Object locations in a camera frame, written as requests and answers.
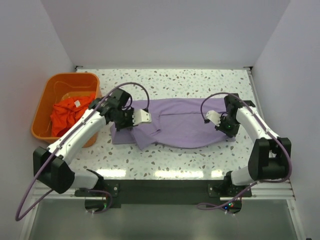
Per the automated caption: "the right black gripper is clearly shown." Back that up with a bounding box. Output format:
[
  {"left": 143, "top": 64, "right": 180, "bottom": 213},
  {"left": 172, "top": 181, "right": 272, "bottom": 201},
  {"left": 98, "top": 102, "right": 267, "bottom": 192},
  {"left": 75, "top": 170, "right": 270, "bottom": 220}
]
[{"left": 215, "top": 115, "right": 240, "bottom": 138}]

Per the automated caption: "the purple t shirt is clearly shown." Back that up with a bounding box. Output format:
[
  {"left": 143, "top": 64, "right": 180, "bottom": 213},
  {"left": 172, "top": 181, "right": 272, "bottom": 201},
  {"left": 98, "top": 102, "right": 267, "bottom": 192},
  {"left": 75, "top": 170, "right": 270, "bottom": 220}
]
[{"left": 110, "top": 98, "right": 229, "bottom": 150}]

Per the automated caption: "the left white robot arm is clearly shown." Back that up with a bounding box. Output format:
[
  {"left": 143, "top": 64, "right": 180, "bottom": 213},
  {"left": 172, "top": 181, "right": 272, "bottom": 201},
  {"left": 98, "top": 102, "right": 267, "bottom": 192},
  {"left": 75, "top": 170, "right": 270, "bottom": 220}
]
[{"left": 33, "top": 88, "right": 134, "bottom": 196}]

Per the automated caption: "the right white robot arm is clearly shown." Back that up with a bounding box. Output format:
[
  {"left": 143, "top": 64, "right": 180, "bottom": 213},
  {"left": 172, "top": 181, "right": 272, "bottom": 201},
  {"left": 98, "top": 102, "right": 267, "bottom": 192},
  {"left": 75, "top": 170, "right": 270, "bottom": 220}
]
[{"left": 215, "top": 93, "right": 292, "bottom": 197}]

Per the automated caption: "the orange t shirt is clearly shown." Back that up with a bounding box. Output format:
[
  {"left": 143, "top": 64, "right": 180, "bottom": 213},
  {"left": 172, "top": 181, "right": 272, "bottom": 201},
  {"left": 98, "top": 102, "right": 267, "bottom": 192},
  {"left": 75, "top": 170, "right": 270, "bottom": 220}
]
[{"left": 50, "top": 93, "right": 96, "bottom": 138}]

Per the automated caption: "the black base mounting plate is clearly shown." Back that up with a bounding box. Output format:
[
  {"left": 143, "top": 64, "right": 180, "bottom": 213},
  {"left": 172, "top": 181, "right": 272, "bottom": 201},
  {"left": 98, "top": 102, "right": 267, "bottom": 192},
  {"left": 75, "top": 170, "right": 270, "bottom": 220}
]
[{"left": 74, "top": 179, "right": 252, "bottom": 213}]

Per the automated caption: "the orange plastic bin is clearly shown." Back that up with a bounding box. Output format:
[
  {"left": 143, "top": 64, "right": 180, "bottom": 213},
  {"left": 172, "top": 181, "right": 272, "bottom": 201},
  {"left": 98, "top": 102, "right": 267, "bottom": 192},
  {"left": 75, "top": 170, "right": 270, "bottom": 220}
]
[{"left": 31, "top": 72, "right": 102, "bottom": 144}]

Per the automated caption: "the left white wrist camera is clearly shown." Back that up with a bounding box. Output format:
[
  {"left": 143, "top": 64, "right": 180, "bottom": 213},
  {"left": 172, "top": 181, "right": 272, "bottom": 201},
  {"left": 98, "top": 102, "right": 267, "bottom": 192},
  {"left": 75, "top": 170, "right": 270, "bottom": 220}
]
[{"left": 132, "top": 109, "right": 152, "bottom": 126}]

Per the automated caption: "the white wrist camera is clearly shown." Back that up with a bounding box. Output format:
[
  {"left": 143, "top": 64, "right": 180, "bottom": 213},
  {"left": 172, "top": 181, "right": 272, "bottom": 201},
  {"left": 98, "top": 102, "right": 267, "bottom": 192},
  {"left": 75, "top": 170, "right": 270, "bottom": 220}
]
[
  {"left": 132, "top": 109, "right": 152, "bottom": 126},
  {"left": 204, "top": 110, "right": 223, "bottom": 126}
]

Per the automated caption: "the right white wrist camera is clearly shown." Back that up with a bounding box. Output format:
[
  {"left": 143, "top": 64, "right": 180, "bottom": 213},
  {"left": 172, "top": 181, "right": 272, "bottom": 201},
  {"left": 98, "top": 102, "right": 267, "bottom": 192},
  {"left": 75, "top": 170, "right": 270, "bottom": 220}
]
[{"left": 204, "top": 110, "right": 223, "bottom": 126}]

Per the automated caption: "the aluminium frame rail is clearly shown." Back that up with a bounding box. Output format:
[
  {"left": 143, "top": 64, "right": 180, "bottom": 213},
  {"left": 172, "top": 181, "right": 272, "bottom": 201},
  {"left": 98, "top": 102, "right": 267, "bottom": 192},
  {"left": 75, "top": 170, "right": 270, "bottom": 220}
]
[{"left": 31, "top": 177, "right": 296, "bottom": 201}]

